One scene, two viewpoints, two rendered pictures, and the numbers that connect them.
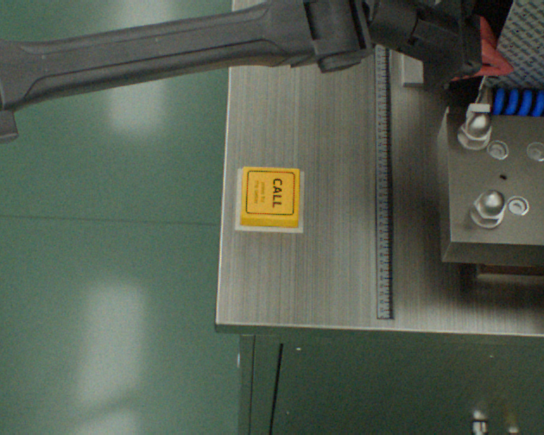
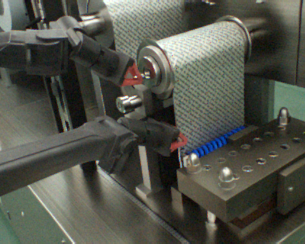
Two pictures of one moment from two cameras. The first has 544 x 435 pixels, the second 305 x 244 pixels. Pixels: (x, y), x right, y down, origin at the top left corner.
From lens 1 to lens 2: 0.61 m
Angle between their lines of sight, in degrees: 44
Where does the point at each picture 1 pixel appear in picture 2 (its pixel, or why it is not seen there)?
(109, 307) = not seen: outside the picture
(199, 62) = (69, 148)
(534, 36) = (187, 115)
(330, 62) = (124, 142)
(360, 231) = not seen: outside the picture
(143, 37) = (34, 144)
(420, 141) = (170, 208)
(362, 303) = not seen: outside the picture
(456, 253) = (229, 210)
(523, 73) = (191, 140)
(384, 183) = (171, 229)
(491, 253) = (242, 200)
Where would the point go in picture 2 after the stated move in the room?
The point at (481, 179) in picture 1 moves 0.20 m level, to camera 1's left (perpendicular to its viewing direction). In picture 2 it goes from (211, 178) to (137, 217)
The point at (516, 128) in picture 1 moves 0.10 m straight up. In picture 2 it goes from (205, 159) to (203, 123)
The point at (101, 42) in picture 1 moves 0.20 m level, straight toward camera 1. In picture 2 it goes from (11, 149) to (109, 192)
